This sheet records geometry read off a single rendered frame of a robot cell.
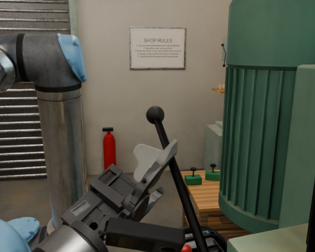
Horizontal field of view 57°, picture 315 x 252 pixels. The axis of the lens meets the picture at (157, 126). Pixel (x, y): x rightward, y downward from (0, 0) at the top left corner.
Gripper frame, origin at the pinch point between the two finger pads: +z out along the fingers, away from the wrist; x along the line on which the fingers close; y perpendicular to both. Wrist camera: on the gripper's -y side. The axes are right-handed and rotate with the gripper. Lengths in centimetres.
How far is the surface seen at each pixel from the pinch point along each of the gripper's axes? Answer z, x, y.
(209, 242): 4.5, 22.5, -13.0
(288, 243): -17.2, -24.0, -15.9
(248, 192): -4.8, -11.5, -12.7
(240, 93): 0.0, -21.3, -5.5
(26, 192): 45, 246, 160
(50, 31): 147, 124, 225
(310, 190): -7.6, -20.4, -17.0
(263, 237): -17.6, -23.4, -14.4
